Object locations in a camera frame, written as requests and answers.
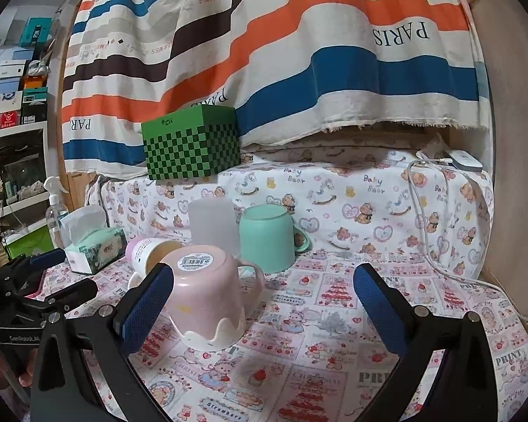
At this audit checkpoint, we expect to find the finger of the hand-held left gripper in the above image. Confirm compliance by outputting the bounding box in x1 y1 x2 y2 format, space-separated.
44 278 99 317
4 248 68 279

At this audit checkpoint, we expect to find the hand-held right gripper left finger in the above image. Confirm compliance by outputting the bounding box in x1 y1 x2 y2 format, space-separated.
30 263 175 422

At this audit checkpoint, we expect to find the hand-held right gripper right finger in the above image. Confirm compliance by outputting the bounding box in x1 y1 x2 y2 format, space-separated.
353 263 499 422

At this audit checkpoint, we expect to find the pink cup with handle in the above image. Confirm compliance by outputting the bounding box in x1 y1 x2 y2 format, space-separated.
161 243 265 352

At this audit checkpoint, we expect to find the pink cup with yellow inside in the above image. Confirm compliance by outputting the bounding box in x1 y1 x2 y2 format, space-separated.
125 237 186 292

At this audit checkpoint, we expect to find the translucent white cup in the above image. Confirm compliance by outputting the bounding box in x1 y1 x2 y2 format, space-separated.
188 197 241 261

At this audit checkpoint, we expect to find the mint green cup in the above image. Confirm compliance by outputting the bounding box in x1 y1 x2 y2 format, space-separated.
238 205 313 274

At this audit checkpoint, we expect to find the person's left hand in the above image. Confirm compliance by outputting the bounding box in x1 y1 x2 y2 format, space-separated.
17 355 38 388

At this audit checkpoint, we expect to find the green storage bin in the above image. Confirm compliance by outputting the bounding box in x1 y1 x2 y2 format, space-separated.
2 222 56 261

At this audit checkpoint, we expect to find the clear spray bottle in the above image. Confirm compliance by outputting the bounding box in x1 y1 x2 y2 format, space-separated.
43 175 71 248

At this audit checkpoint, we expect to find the green tissue pack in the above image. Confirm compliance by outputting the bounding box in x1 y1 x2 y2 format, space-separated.
63 205 128 276

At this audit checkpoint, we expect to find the strawberry printed cloth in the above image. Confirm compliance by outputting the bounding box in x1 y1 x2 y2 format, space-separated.
39 250 528 422

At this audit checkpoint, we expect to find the bear printed blanket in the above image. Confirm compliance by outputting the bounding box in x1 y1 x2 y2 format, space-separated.
85 146 496 283

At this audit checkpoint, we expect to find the white shelf unit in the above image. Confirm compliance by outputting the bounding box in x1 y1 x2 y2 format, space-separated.
0 120 50 273

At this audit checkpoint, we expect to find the green checkered box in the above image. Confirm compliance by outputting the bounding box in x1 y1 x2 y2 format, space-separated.
140 104 242 181

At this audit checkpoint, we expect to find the stack of boxes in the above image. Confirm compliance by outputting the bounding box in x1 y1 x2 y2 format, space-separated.
0 17 54 133

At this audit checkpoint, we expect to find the white charger device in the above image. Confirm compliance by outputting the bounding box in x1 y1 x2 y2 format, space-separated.
448 149 485 173

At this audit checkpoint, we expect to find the wooden board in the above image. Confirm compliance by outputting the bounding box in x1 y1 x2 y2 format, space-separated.
468 0 528 318

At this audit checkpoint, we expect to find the striped cloth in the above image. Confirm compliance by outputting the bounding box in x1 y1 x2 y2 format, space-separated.
62 0 494 177

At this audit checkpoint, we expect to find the white cable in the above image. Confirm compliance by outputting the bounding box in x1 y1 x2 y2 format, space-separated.
407 151 528 322

